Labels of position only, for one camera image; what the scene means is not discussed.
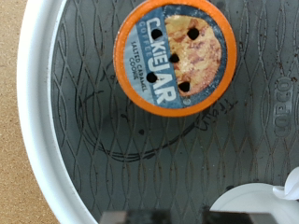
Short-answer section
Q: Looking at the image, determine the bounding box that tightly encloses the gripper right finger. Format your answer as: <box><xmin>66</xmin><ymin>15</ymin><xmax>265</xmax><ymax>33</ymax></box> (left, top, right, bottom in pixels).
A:
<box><xmin>201</xmin><ymin>207</ymin><xmax>280</xmax><ymax>224</ymax></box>

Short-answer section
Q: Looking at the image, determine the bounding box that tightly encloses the white mug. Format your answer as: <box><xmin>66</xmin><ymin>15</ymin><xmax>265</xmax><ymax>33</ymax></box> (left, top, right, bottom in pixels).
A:
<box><xmin>208</xmin><ymin>167</ymin><xmax>299</xmax><ymax>224</ymax></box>

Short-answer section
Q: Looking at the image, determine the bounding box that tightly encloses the orange rimmed coffee pod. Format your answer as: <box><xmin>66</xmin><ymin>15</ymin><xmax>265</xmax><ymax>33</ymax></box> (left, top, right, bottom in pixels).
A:
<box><xmin>112</xmin><ymin>0</ymin><xmax>238</xmax><ymax>119</ymax></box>

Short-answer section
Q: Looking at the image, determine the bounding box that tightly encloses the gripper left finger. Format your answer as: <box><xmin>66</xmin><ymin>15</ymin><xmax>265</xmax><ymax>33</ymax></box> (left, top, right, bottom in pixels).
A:
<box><xmin>99</xmin><ymin>209</ymin><xmax>173</xmax><ymax>224</ymax></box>

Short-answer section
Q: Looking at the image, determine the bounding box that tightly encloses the white two-tier turntable rack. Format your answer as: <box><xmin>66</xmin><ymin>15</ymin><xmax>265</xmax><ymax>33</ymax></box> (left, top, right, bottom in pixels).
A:
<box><xmin>17</xmin><ymin>0</ymin><xmax>299</xmax><ymax>224</ymax></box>

